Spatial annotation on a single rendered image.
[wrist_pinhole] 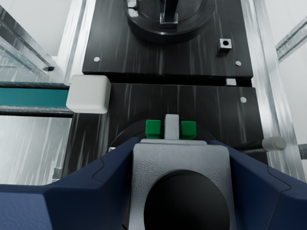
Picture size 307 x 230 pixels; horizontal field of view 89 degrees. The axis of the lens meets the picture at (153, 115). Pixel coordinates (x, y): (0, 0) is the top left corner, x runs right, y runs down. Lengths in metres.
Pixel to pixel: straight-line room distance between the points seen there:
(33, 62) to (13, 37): 0.03
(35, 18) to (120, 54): 0.34
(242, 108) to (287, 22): 0.35
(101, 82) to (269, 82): 0.23
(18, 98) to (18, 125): 0.05
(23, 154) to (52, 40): 0.27
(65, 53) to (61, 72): 0.03
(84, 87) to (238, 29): 0.24
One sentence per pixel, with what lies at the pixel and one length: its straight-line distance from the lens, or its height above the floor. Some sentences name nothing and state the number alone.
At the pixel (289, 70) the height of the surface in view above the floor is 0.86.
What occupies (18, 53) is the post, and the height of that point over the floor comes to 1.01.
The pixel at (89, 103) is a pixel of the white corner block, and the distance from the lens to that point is 0.20.
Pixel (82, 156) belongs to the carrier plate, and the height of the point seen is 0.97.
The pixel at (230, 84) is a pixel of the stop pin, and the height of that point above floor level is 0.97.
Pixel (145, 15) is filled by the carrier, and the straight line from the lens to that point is 0.26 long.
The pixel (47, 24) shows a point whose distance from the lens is 0.52.
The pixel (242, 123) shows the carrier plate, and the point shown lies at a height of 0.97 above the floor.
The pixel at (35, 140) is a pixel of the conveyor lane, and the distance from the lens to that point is 0.31.
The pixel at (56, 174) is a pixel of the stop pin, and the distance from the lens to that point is 0.23.
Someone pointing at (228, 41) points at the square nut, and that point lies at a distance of 0.26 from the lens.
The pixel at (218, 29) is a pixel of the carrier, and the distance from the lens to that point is 0.29.
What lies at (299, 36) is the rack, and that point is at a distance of 0.33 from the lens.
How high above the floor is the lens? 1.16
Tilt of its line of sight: 73 degrees down
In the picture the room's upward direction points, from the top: 2 degrees counter-clockwise
